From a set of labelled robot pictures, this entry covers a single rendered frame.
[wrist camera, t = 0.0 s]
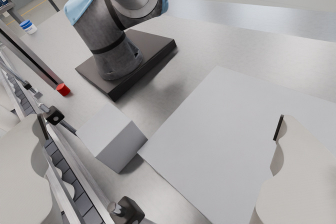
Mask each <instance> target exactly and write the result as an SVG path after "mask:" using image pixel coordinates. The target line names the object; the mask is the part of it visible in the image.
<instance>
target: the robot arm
mask: <svg viewBox="0 0 336 224"><path fill-rule="evenodd" d="M168 8H169V1H168V0H69V1H68V2H67V3H66V4H65V5H64V8H63V10H64V13H65V15H66V16H67V18H68V20H69V21H70V24H71V25H72V26H73V27H74V28H75V30H76V31H77V33H78V34H79V36H80V37H81V38H82V40H83V41H84V43H85V44H86V46H87V47H88V48H89V50H90V51H91V53H92V54H93V57H94V60H95V64H96V67H97V70H98V72H99V74H100V75H101V77H102V78H103V79H105V80H116V79H119V78H122V77H124V76H126V75H128V74H130V73H131V72H132V71H134V70H135V69H136V68H137V67H138V66H139V65H140V63H141V62H142V59H143V55H142V53H141V51H140V49H139V48H138V47H137V46H136V45H135V44H134V43H133V42H132V41H131V40H130V39H129V38H128V37H127V36H126V34H125V32H124V30H126V29H128V28H131V27H133V26H136V25H138V24H140V23H143V22H145V21H148V20H150V19H152V18H155V17H159V16H161V15H162V14H164V13H166V12H167V11H168ZM46 140H49V136H48V131H47V127H46V123H45V119H44V116H43V114H42V113H39V114H30V115H28V116H27V117H25V118H24V119H23V120H22V121H20V122H19V123H18V124H17V125H16V126H14V127H13V128H12V129H11V130H10V131H8V132H7V133H6V134H5V135H4V136H2V137H1V138H0V224H63V219H62V214H61V210H60V208H59V205H58V203H57V200H56V198H55V196H54V193H53V191H52V189H51V186H50V184H49V182H48V180H46V179H45V178H44V176H45V174H46V171H47V170H48V168H49V163H48V161H47V158H46V156H45V153H44V151H43V146H44V144H45V143H46ZM273 141H275V143H276V145H277V146H276V149H275V152H274V155H273V158H272V161H271V164H270V170H271V173H272V175H273V177H272V178H270V179H267V180H265V181H264V182H263V183H262V186H261V189H260V192H259V195H258V197H257V200H256V203H255V206H254V209H253V212H252V215H251V218H250V221H249V224H336V157H335V156H334V155H333V154H332V153H331V152H330V151H329V150H328V149H327V148H326V147H325V146H324V145H323V144H322V143H321V142H320V141H319V140H318V139H317V138H316V137H315V136H314V135H312V134H311V133H310V132H309V131H308V130H307V129H306V128H305V127H304V126H303V125H302V124H301V123H300V122H299V121H298V120H296V119H295V118H294V117H293V116H292V115H288V114H286V115H283V114H281V115H280V118H279V122H278V125H277V128H276V131H275V134H274V137H273Z"/></svg>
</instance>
